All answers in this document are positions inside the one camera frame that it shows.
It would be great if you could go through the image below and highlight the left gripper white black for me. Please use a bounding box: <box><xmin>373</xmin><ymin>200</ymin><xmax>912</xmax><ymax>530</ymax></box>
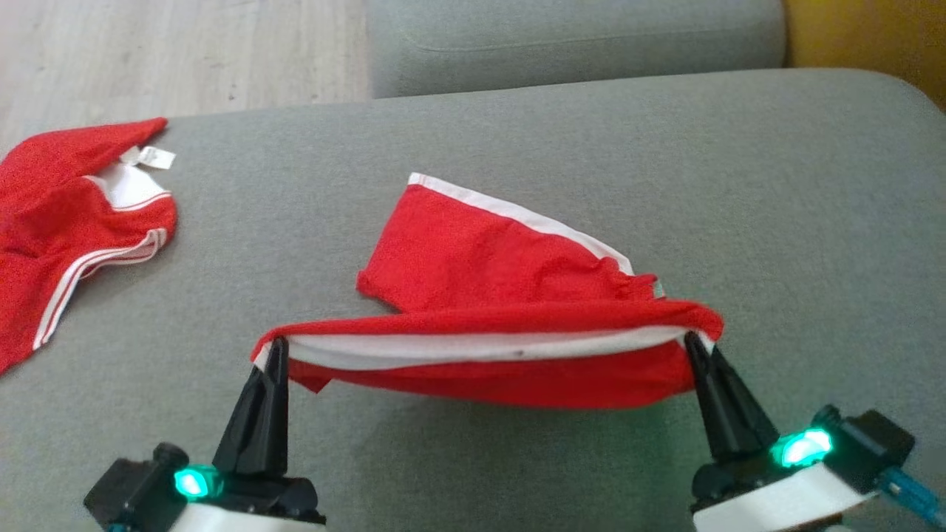
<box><xmin>169</xmin><ymin>337</ymin><xmax>327</xmax><ymax>532</ymax></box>

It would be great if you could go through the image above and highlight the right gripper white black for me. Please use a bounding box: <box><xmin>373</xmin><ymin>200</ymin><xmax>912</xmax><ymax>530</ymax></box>
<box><xmin>683</xmin><ymin>332</ymin><xmax>884</xmax><ymax>532</ymax></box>

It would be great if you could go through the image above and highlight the red basketball shorts white trim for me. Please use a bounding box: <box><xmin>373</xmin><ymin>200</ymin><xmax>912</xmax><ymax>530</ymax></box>
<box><xmin>251</xmin><ymin>172</ymin><xmax>726</xmax><ymax>410</ymax></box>

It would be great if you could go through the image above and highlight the red white basketball jersey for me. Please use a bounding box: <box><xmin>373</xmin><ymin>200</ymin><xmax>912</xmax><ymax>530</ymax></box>
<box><xmin>0</xmin><ymin>117</ymin><xmax>179</xmax><ymax>375</ymax></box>

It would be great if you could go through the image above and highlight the grey sofa seat cushion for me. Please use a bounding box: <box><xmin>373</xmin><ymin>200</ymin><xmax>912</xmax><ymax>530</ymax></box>
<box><xmin>0</xmin><ymin>68</ymin><xmax>946</xmax><ymax>532</ymax></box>

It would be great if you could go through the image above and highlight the grey sofa back cushion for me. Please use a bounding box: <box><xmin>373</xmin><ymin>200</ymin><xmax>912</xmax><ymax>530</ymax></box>
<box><xmin>366</xmin><ymin>0</ymin><xmax>786</xmax><ymax>100</ymax></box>

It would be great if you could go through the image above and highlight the yellow upholstered furniture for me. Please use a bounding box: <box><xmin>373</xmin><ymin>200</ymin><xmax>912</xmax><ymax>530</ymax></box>
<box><xmin>783</xmin><ymin>0</ymin><xmax>946</xmax><ymax>113</ymax></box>

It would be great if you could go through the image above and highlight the right arm blue-plug cable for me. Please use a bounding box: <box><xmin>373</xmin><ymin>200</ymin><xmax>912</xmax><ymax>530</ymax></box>
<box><xmin>878</xmin><ymin>465</ymin><xmax>946</xmax><ymax>530</ymax></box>

